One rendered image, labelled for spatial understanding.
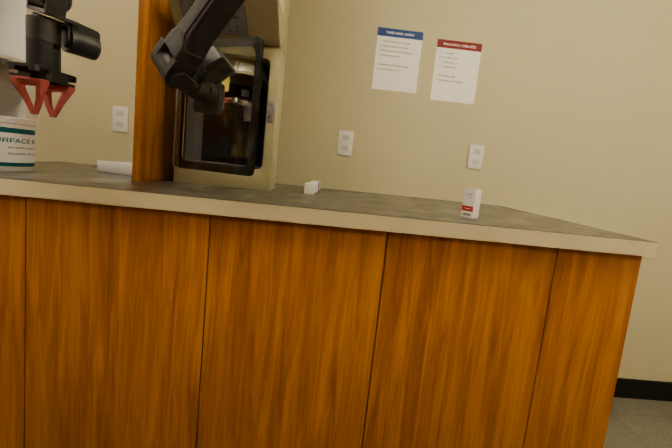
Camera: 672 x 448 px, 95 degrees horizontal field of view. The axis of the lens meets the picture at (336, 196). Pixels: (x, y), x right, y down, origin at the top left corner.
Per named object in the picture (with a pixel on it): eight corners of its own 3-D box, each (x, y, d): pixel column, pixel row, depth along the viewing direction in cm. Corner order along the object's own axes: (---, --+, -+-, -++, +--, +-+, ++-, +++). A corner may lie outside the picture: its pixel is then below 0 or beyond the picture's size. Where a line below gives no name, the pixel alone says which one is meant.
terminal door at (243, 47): (176, 167, 102) (182, 41, 98) (253, 177, 92) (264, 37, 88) (174, 167, 101) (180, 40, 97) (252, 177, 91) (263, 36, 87)
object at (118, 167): (126, 171, 124) (126, 161, 123) (159, 175, 120) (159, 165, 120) (96, 171, 112) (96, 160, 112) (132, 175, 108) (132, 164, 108)
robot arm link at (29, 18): (19, 10, 65) (33, 7, 63) (59, 25, 72) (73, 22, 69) (20, 44, 66) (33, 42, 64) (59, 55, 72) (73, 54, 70)
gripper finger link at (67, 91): (76, 120, 74) (76, 79, 73) (48, 115, 66) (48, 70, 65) (46, 117, 73) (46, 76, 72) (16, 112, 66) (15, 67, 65)
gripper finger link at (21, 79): (69, 119, 72) (69, 77, 71) (41, 114, 65) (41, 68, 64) (39, 116, 72) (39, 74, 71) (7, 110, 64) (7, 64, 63)
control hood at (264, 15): (180, 35, 98) (181, 2, 97) (281, 47, 99) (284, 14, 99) (160, 18, 87) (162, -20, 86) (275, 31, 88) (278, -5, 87)
